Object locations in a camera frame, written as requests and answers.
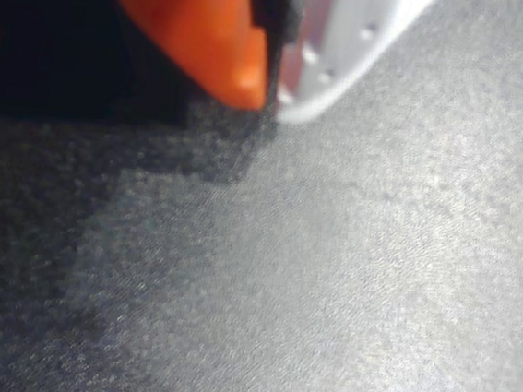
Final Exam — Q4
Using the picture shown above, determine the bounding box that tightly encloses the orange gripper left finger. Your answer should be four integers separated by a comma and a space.
85, 0, 278, 113

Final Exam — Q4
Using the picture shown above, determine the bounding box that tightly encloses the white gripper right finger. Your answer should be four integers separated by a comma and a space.
274, 0, 443, 138

